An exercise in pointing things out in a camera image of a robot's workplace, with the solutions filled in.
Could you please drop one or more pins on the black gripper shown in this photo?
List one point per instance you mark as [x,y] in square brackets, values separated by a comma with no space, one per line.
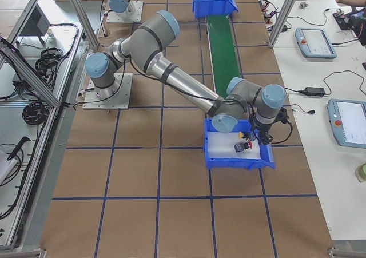
[263,130]

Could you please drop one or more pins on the red mushroom push button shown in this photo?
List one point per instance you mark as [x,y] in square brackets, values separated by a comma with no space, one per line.
[242,146]

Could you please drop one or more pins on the person forearm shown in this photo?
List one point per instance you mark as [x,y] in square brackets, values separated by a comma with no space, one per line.
[352,3]

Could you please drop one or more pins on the right blue plastic bin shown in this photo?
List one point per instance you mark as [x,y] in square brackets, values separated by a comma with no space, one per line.
[266,159]

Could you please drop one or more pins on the blue plastic bin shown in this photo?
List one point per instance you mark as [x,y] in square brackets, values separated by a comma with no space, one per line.
[266,159]
[204,8]

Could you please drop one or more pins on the white foam pad right bin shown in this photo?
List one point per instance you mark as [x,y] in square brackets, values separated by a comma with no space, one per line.
[221,145]

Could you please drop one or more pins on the black power adapter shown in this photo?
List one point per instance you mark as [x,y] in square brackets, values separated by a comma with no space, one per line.
[313,91]

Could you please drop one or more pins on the green conveyor belt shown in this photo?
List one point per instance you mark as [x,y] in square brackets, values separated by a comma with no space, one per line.
[222,52]

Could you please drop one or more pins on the lower teach pendant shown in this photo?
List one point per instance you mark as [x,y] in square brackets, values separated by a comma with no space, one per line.
[347,120]

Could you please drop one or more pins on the teach pendant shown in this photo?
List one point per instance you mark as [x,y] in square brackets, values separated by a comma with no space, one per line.
[314,43]
[347,120]

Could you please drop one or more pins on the upper teach pendant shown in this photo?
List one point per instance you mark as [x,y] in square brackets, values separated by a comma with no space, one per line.
[314,43]

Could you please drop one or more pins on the left blue plastic bin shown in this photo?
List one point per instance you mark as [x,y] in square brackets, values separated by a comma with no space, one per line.
[204,8]

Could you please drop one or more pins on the grey control box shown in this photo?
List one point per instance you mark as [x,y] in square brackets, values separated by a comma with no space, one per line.
[37,25]

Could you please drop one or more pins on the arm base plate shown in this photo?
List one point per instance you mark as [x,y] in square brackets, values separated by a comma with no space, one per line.
[135,17]
[115,97]

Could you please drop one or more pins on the aluminium frame post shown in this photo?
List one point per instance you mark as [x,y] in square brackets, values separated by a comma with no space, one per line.
[280,22]

